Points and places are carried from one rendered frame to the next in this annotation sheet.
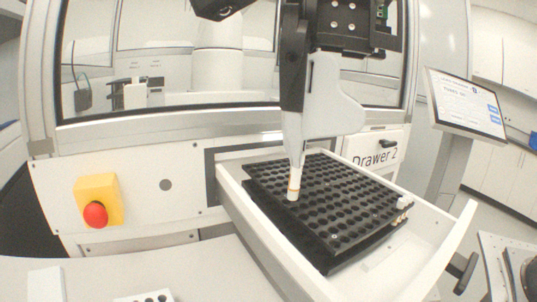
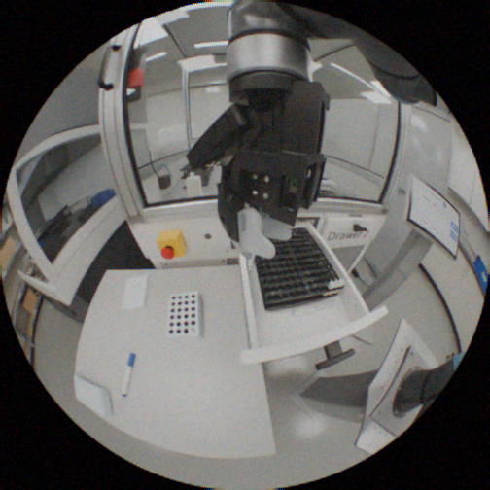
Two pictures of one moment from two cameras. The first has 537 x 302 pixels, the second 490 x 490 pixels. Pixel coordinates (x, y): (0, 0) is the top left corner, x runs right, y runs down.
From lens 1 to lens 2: 0.12 m
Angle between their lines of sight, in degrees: 30
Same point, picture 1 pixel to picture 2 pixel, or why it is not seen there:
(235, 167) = not seen: hidden behind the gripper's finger
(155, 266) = (198, 276)
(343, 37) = (261, 202)
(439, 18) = (430, 135)
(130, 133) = (187, 211)
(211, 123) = not seen: hidden behind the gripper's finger
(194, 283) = (214, 289)
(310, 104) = (245, 236)
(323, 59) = (250, 214)
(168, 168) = (209, 228)
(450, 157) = (412, 248)
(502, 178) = (449, 277)
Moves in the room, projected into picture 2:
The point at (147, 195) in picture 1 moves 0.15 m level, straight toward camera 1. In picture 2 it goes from (198, 241) to (194, 280)
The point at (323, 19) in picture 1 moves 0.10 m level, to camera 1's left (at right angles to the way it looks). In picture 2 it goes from (250, 187) to (177, 181)
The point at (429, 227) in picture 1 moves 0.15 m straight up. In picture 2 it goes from (351, 306) to (392, 262)
